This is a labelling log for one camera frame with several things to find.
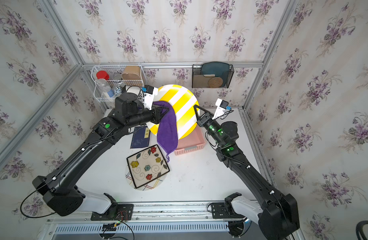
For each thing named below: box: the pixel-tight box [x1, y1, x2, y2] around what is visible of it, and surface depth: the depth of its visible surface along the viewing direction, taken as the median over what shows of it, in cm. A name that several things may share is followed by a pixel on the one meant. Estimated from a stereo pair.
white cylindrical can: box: [125, 85, 144, 96], surface depth 95 cm
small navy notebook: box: [130, 126, 151, 149], surface depth 100 cm
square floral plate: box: [126, 144, 170, 189], surface depth 89 cm
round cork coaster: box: [208, 77, 224, 88], surface depth 98 cm
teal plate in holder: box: [201, 62, 230, 87], surface depth 93 cm
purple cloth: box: [153, 101, 179, 163], surface depth 65 cm
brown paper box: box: [121, 65, 141, 80], surface depth 93 cm
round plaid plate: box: [125, 165, 168, 191], surface depth 84 cm
